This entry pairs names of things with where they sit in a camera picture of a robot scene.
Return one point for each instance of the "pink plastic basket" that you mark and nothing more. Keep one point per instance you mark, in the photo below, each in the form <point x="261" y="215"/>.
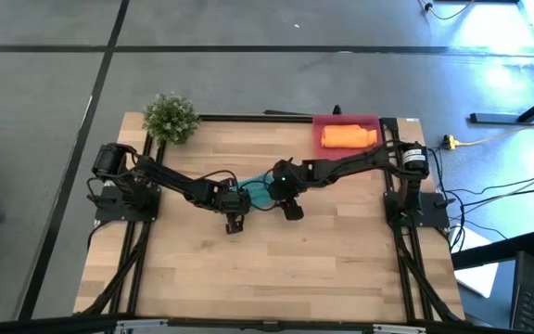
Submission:
<point x="341" y="119"/>

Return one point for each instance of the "white paper sheet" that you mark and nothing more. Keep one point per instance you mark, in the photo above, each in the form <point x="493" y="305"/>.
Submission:
<point x="480" y="278"/>

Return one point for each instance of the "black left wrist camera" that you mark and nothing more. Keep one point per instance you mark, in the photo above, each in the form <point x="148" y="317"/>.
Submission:
<point x="233" y="225"/>

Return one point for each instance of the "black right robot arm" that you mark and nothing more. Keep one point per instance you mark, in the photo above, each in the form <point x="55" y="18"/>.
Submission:
<point x="355" y="164"/>

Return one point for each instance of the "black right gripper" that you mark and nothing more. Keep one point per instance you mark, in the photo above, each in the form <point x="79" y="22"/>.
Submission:
<point x="288" y="181"/>

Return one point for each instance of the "yellow power plug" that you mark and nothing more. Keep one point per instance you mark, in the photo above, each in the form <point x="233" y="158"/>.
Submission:
<point x="450" y="142"/>

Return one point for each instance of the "teal microfiber towel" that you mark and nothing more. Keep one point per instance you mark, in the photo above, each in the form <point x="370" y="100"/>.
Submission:
<point x="257" y="195"/>

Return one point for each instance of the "black desk foot beam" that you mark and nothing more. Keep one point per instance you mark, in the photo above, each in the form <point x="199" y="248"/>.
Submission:
<point x="494" y="253"/>

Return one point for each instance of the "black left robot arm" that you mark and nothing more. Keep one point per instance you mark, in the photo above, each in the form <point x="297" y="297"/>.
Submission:
<point x="169" y="178"/>

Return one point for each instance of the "black desk leg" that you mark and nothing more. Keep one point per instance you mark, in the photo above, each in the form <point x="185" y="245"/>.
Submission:
<point x="494" y="118"/>

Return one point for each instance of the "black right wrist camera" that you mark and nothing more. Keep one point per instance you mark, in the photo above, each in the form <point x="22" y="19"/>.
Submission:
<point x="292" y="211"/>

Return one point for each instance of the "orange microfiber towel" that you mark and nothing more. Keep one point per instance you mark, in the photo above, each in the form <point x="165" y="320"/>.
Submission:
<point x="348" y="137"/>

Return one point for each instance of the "green potted plant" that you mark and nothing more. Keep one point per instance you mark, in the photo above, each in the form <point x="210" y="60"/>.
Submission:
<point x="172" y="118"/>

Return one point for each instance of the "black frame bar silver brackets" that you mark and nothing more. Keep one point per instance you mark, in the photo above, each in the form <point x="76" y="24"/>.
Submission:
<point x="248" y="325"/>

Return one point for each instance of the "black aluminium frame rail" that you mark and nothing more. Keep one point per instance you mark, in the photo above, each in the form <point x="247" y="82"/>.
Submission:
<point x="132" y="241"/>
<point x="248" y="118"/>
<point x="408" y="260"/>

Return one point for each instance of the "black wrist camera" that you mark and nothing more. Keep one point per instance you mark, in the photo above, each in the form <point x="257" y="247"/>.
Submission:
<point x="233" y="225"/>
<point x="292" y="211"/>

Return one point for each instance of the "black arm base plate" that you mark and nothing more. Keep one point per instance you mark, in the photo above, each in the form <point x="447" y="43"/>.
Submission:
<point x="107" y="211"/>
<point x="434" y="213"/>

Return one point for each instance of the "thin black bar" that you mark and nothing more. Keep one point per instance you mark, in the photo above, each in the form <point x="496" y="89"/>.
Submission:
<point x="290" y="112"/>

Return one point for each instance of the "small black post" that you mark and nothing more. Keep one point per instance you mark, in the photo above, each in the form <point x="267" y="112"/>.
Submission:
<point x="337" y="111"/>

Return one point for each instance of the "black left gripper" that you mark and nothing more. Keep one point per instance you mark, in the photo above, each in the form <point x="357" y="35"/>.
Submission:
<point x="235" y="201"/>

